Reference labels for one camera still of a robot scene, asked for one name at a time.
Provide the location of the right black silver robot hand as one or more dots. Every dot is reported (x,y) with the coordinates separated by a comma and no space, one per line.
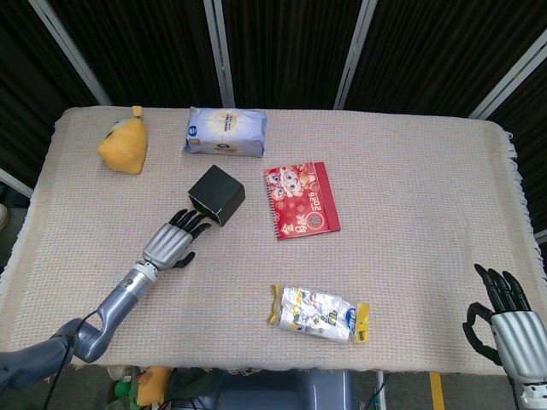
(517,341)

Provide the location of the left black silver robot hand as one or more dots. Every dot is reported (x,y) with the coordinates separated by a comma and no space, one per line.
(168,243)

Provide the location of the black cube box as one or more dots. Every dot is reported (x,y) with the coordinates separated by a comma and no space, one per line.
(218,190)

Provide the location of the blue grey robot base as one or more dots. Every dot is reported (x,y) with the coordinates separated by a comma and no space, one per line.
(286,390)

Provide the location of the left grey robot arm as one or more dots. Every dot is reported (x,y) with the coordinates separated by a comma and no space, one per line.
(115,305)

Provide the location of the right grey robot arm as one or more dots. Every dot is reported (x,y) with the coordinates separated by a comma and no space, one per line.
(532,395)

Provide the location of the yellow floor tape strip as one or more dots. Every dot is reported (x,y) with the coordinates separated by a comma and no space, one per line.
(437,390)

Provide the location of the yellow plush toy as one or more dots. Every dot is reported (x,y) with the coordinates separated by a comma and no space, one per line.
(126,147)

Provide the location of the pale blue tissue pack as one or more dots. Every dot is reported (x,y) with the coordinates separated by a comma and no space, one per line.
(226,132)

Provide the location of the red 2026 spiral calendar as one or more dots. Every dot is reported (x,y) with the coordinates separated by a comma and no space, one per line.
(301,203)

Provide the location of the orange plush toy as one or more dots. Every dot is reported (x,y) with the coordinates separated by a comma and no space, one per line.
(153,384)

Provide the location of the white table leg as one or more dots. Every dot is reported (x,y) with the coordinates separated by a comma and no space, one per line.
(381,390)

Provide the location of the green round toy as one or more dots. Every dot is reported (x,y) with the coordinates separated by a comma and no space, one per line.
(123,390)

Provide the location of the silver yellow snack bag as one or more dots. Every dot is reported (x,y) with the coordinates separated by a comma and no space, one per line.
(316,314)

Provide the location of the beige woven table cloth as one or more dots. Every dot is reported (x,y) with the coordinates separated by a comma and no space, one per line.
(406,213)

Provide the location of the aluminium partition post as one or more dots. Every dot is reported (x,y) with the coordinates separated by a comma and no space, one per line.
(220,51)
(354,53)
(15,181)
(70,47)
(508,77)

